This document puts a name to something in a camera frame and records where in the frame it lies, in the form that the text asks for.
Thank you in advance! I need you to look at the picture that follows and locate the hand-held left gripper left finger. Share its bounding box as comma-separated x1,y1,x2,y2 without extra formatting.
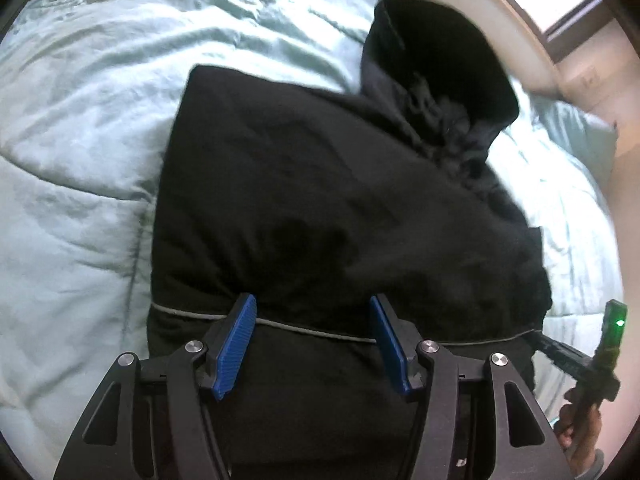
52,293,258,480

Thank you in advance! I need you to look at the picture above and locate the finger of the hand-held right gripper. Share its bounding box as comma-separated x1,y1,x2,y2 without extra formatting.
534,331,597,380

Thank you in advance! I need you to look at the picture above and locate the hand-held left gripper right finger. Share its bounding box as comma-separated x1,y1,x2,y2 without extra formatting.
369,293,576,480

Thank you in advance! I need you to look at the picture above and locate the black hooded jacket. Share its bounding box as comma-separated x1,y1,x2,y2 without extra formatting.
146,0,553,480

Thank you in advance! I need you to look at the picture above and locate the person's right hand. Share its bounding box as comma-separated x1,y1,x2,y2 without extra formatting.
555,389,603,473

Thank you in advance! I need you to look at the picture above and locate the light green comforter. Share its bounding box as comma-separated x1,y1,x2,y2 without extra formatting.
0,0,626,466

